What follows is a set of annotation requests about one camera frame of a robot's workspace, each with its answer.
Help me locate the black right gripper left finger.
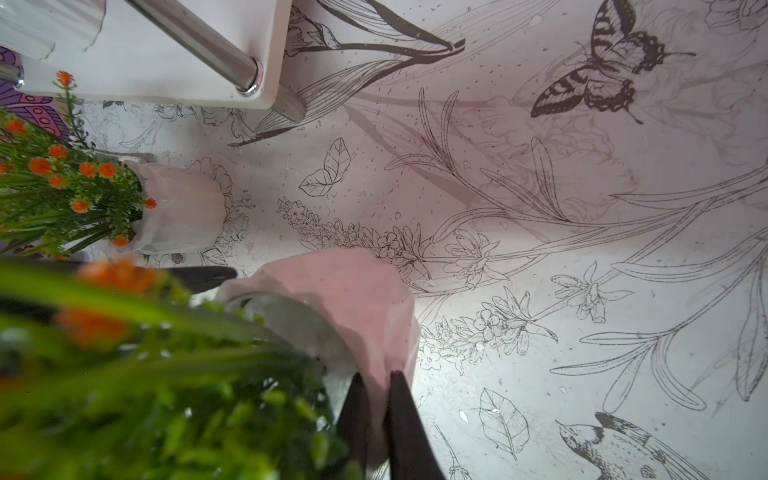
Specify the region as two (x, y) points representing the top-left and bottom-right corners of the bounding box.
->
(326, 373), (371, 479)

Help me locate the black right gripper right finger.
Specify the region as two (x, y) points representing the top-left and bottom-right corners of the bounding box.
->
(384, 371), (445, 480)

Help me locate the white two-tier rack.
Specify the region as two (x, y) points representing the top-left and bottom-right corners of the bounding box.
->
(1, 0), (306, 123)

